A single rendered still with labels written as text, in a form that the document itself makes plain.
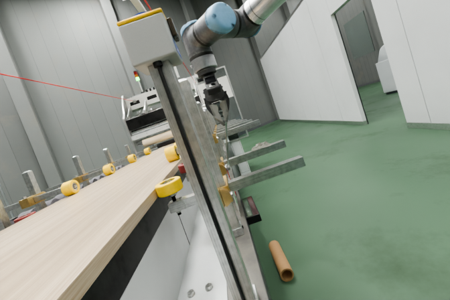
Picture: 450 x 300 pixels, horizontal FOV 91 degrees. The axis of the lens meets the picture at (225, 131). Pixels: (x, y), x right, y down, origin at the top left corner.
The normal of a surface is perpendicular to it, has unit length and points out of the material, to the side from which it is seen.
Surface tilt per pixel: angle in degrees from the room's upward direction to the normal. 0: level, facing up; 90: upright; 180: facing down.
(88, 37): 90
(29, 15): 90
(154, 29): 90
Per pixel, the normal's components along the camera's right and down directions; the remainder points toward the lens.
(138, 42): 0.04, 0.06
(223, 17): 0.55, -0.12
